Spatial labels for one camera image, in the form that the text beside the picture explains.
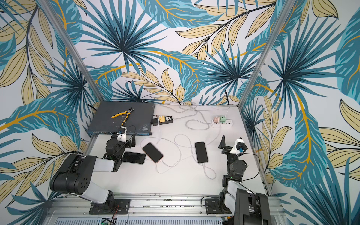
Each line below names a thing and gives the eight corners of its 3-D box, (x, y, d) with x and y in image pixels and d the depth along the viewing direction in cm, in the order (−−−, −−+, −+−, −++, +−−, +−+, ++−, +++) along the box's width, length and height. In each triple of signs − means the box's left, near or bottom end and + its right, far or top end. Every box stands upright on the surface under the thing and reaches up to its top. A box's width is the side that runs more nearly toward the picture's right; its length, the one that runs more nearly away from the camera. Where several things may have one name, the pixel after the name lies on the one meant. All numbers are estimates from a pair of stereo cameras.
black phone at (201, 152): (196, 162, 92) (196, 161, 90) (195, 143, 100) (195, 142, 99) (207, 162, 92) (208, 161, 90) (205, 143, 100) (205, 142, 99)
